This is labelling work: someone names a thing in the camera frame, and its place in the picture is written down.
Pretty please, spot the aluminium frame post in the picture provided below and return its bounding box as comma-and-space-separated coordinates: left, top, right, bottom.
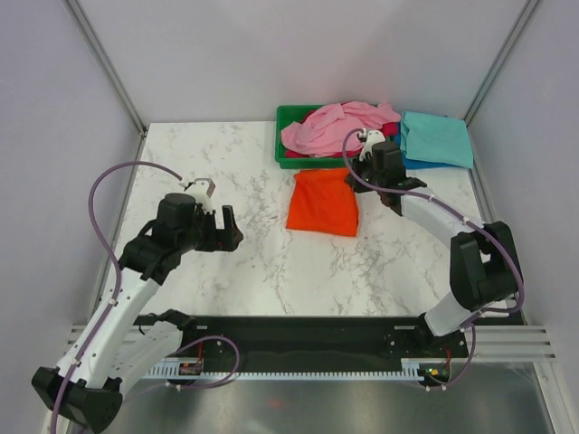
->
62, 0, 147, 137
463, 0, 543, 126

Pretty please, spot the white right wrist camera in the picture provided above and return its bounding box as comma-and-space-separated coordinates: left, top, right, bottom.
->
357, 128, 385, 161

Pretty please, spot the white slotted cable duct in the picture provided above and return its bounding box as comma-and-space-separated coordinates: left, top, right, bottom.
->
142, 358, 451, 382

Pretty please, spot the left aluminium frame post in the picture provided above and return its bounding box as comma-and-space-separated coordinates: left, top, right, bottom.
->
62, 0, 147, 137

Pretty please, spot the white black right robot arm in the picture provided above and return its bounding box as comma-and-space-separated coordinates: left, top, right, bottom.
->
343, 140, 525, 356

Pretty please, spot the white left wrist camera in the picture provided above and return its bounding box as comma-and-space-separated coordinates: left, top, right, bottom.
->
179, 178, 215, 214

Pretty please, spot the green plastic bin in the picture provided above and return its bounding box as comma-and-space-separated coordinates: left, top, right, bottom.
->
274, 105, 394, 171

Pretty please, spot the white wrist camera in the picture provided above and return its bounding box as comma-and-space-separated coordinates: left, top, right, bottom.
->
357, 128, 385, 161
179, 178, 215, 214

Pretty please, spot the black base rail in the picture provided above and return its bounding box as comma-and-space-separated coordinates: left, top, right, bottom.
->
136, 312, 469, 372

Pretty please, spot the right aluminium frame post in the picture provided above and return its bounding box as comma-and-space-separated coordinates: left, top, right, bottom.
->
463, 0, 543, 126

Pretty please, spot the blue folded t shirt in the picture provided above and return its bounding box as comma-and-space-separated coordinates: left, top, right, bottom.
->
391, 120, 471, 172

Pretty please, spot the orange t shirt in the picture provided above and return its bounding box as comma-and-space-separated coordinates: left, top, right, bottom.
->
286, 168, 359, 238

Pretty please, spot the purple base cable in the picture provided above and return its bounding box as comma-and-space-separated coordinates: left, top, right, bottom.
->
121, 335, 241, 403
409, 323, 476, 392

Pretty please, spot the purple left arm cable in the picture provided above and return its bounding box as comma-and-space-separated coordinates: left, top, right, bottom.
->
49, 161, 185, 434

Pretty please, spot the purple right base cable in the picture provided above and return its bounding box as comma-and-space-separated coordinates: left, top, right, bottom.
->
409, 323, 476, 392

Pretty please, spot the teal folded t shirt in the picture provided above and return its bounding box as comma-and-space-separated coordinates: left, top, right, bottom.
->
399, 110, 474, 170

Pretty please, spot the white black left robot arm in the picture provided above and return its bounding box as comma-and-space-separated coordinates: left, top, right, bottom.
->
32, 193, 243, 433

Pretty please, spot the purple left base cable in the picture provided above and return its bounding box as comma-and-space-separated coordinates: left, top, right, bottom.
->
121, 335, 241, 403

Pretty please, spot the pink t shirt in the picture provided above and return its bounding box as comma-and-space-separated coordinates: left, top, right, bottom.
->
280, 101, 402, 157

